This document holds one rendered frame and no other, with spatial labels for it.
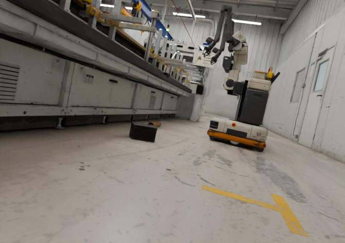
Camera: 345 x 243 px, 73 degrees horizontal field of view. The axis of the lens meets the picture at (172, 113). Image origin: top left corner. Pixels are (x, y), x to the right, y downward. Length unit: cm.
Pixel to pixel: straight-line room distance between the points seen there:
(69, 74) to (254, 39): 1096
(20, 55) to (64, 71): 37
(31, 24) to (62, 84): 64
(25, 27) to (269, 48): 1147
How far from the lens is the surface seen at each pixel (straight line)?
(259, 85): 284
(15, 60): 155
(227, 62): 304
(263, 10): 1138
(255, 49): 1211
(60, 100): 183
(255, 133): 278
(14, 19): 124
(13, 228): 71
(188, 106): 554
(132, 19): 155
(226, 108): 1166
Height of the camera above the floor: 36
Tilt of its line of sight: 3 degrees down
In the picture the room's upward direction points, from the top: 12 degrees clockwise
